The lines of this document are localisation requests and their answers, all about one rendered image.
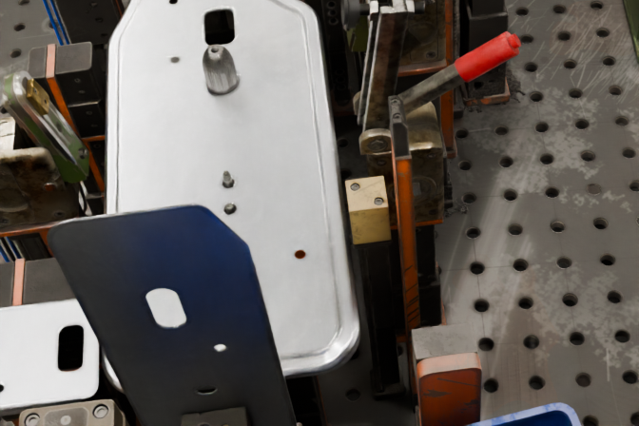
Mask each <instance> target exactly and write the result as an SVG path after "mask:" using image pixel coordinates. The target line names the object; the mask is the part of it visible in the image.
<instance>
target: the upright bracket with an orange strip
mask: <svg viewBox="0 0 639 426"><path fill-rule="evenodd" d="M388 104H389V116H390V128H391V144H392V156H393V169H394V181H395V193H396V206H397V230H398V243H399V255H400V268H401V280H402V293H403V305H404V318H405V330H406V342H407V355H408V367H409V370H408V371H409V383H410V392H411V399H412V405H413V411H414V413H415V412H416V408H415V406H417V405H418V400H417V388H416V377H415V370H414V363H413V349H412V336H411V330H412V329H418V328H421V324H420V307H419V290H418V273H417V255H416V221H415V204H414V187H413V169H412V156H411V151H410V146H409V137H408V126H407V121H406V115H405V109H404V104H403V101H402V100H401V99H400V98H399V97H398V96H397V95H395V96H389V97H388Z"/></svg>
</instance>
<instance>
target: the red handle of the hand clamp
mask: <svg viewBox="0 0 639 426"><path fill-rule="evenodd" d="M519 47H521V43H520V40H519V38H518V37H517V36H516V34H513V35H511V34H510V33H508V32H507V31H505V32H503V33H502V34H500V35H498V36H496V37H495V38H494V39H492V40H490V41H489V42H487V43H485V44H483V45H482V46H480V47H478V48H476V49H474V50H472V51H470V52H469V53H467V54H465V55H463V56H462V57H460V58H458V59H456V60H455V62H454V63H453V64H452V65H450V66H448V67H446V68H445V69H443V70H441V71H440V72H438V73H436V74H434V75H433V76H431V77H429V78H427V79H426V80H424V81H422V82H420V83H419V84H417V85H415V86H413V87H411V88H409V89H407V90H406V91H404V92H402V93H400V94H399V95H398V97H399V98H400V99H401V100H402V101H403V104H404V109H405V115H407V114H409V113H411V112H412V111H414V110H416V109H418V108H420V107H422V106H424V105H426V104H428V103H429V102H431V101H433V100H434V99H435V98H437V97H439V96H441V95H443V94H444V93H446V92H448V91H450V90H452V89H453V88H455V87H458V86H459V85H461V84H463V83H465V82H467V83H469V82H471V81H472V80H473V79H475V78H477V77H479V76H480V75H482V74H484V73H486V72H488V71H489V70H491V69H493V68H495V67H497V66H499V65H501V64H503V63H504V62H506V61H508V60H510V59H512V58H513V57H514V56H516V55H518V54H519Z"/></svg>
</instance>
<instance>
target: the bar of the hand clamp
mask: <svg viewBox="0 0 639 426"><path fill-rule="evenodd" d="M424 11H425V6H424V2H414V0H368V3H364V4H360V3H359V0H341V21H342V24H343V25H345V26H346V28H347V29H354V28H355V27H356V25H358V23H359V17H360V16H368V19H369V21H371V22H370V28H369V36H368V43H367V50H366V57H365V65H364V71H363V79H362V86H361V94H360V100H359V108H358V125H359V126H363V130H362V133H363V132H364V131H366V130H369V129H374V128H385V129H388V130H389V125H390V116H389V104H388V97H389V96H395V92H396V86H397V76H398V70H399V64H400V58H401V52H402V47H403V41H404V35H405V30H406V24H407V20H414V15H418V14H424ZM364 114H365V116H364V123H363V122H362V116H363V115H364Z"/></svg>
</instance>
